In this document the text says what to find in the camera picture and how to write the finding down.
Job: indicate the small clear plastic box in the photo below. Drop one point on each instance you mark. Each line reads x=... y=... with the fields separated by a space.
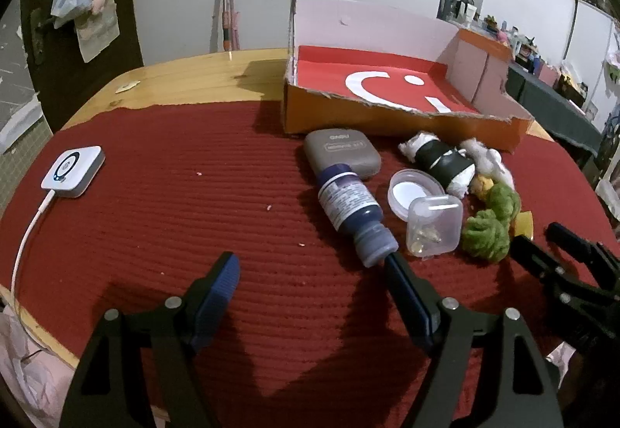
x=433 y=224

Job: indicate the white cabinet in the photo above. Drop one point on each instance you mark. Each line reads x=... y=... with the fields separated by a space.
x=591 y=36

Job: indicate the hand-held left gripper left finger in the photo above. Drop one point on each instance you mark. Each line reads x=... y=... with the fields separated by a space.
x=222 y=285

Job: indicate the black and white roll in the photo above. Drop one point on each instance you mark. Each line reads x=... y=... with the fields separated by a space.
x=443 y=161

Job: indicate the green yarn ball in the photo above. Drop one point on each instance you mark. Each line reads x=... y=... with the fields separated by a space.
x=484 y=239
x=503 y=200

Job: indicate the grey rounded case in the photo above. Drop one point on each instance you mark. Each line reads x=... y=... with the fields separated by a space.
x=339 y=149

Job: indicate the orange cardboard box red inside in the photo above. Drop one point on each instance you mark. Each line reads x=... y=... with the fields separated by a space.
x=315 y=115

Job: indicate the blue ink bottle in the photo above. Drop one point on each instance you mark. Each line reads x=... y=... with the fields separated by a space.
x=348 y=210

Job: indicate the white fluffy rabbit plush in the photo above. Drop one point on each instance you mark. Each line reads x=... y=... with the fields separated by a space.
x=487 y=157

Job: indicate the pink stick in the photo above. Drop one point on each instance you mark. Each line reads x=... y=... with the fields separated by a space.
x=235 y=26

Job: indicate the small paper sticker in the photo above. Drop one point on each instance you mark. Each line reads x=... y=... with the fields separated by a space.
x=127 y=86

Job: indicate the clear plastic bag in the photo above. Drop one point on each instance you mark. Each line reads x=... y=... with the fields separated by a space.
x=68 y=2

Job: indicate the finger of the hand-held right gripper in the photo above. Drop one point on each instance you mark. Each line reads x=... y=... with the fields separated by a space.
x=576 y=244
x=533 y=261

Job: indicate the dark green tablecloth table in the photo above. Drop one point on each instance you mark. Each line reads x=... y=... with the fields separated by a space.
x=547 y=103

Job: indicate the pink cloth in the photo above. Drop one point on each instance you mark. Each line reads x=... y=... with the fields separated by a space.
x=29 y=360

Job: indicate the red ribbed table mat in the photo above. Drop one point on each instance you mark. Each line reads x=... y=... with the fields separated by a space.
x=193 y=215

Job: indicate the small yellow piece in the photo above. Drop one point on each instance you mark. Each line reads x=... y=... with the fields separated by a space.
x=524 y=224

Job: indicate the white plastic lid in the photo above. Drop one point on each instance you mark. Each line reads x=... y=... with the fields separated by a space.
x=407 y=193

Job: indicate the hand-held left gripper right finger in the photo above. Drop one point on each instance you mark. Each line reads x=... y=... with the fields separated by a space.
x=411 y=299

